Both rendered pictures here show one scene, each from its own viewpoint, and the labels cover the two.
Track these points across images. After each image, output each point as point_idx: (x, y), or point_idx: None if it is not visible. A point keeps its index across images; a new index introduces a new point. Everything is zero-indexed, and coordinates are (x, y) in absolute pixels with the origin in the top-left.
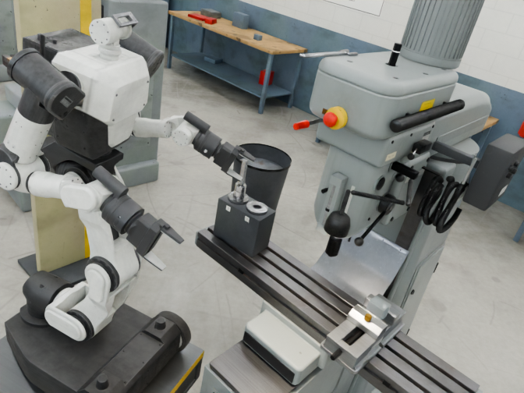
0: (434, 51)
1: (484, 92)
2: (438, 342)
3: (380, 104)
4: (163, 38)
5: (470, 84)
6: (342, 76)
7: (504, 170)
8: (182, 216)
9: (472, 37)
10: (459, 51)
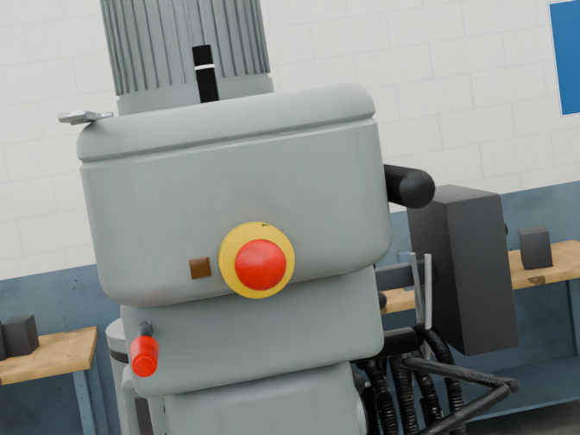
0: (233, 66)
1: (39, 295)
2: None
3: (360, 148)
4: None
5: (4, 295)
6: (208, 130)
7: (505, 236)
8: None
9: None
10: (267, 54)
